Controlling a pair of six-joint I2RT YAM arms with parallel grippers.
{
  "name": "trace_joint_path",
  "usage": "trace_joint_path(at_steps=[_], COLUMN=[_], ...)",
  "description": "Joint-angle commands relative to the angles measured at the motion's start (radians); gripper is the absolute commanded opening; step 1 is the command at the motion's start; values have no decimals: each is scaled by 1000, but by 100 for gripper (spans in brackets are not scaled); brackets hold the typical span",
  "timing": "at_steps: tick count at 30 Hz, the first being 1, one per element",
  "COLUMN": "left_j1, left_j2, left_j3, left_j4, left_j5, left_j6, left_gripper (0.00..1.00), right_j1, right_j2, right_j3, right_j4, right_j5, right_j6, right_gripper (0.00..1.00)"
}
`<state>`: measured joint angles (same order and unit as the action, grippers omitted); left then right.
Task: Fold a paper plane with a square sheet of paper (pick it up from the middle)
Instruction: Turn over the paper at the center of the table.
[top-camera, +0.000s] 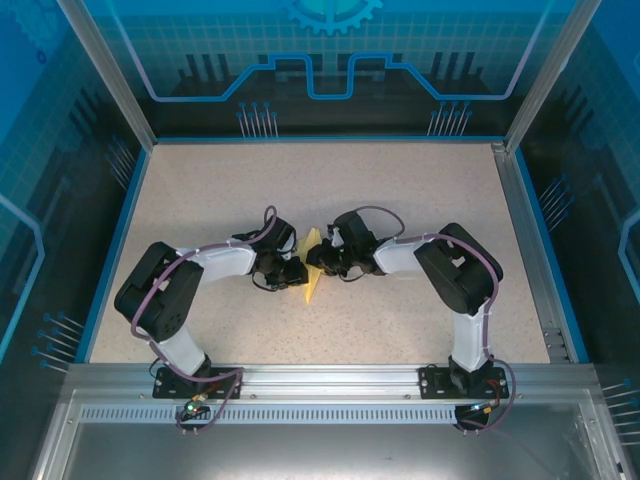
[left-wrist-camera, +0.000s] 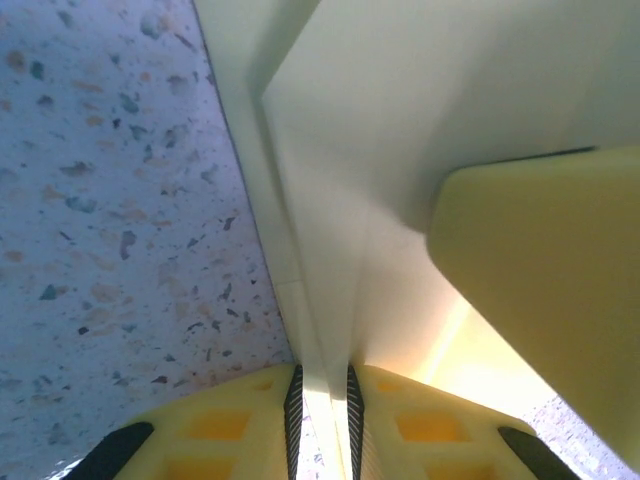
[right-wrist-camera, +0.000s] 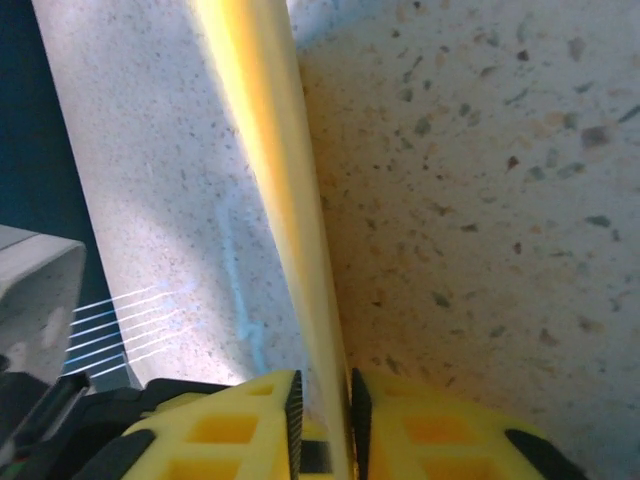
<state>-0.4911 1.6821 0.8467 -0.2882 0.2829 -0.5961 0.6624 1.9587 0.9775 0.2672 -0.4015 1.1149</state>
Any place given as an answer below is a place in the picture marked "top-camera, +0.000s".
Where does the grey metal sheet shelf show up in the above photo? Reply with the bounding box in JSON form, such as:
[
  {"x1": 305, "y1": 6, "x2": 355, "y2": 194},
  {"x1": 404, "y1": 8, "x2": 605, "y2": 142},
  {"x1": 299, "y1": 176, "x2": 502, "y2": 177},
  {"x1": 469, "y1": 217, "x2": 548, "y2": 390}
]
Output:
[{"x1": 29, "y1": 389, "x2": 631, "y2": 480}]

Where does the blue table border strip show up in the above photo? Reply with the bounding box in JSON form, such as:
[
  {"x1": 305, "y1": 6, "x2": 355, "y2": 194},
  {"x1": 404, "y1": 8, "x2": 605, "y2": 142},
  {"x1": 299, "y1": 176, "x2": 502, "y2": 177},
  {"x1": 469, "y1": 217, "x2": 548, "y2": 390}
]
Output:
[
  {"x1": 513, "y1": 147, "x2": 592, "y2": 365},
  {"x1": 73, "y1": 147, "x2": 152, "y2": 365}
]

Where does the long aluminium mounting rail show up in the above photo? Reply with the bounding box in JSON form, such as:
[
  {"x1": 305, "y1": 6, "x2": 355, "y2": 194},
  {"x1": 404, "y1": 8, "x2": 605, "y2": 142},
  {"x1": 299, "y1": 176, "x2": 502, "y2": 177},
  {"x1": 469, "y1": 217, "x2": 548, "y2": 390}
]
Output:
[{"x1": 64, "y1": 363, "x2": 599, "y2": 401}]

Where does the slotted grey cable duct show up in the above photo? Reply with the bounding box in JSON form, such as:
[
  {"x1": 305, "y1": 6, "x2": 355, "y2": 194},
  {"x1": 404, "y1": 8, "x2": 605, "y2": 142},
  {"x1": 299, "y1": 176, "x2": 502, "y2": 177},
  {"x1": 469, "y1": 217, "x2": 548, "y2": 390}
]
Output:
[{"x1": 79, "y1": 405, "x2": 501, "y2": 425}]

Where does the aluminium side rail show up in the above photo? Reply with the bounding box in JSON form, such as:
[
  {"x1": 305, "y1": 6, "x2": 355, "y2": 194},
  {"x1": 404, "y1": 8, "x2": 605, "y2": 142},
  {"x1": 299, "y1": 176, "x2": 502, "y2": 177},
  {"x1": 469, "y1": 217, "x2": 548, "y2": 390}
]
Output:
[{"x1": 491, "y1": 141, "x2": 574, "y2": 365}]

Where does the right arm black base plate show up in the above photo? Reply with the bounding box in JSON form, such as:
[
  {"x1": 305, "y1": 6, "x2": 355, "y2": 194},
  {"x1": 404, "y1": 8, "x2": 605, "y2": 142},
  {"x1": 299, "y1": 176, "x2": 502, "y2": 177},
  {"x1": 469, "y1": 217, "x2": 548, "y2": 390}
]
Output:
[{"x1": 418, "y1": 364, "x2": 507, "y2": 400}]

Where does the cable connector with green light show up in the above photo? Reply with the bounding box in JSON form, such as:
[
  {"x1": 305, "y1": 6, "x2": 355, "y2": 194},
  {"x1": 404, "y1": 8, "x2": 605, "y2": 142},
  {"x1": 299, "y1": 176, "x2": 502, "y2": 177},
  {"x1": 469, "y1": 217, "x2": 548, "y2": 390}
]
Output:
[
  {"x1": 180, "y1": 394, "x2": 210, "y2": 417},
  {"x1": 467, "y1": 398, "x2": 502, "y2": 416}
]

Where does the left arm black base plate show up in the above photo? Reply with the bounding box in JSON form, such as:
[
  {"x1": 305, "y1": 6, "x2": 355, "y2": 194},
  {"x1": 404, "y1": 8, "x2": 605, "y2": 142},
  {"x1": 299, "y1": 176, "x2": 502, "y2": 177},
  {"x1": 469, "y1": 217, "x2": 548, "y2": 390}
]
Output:
[{"x1": 152, "y1": 366, "x2": 245, "y2": 400}]

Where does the aluminium frame post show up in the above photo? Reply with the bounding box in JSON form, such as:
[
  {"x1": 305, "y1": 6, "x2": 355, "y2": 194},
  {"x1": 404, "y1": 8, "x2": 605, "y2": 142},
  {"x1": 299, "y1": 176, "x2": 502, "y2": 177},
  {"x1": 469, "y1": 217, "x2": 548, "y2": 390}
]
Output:
[
  {"x1": 55, "y1": 0, "x2": 157, "y2": 151},
  {"x1": 503, "y1": 0, "x2": 600, "y2": 154}
]

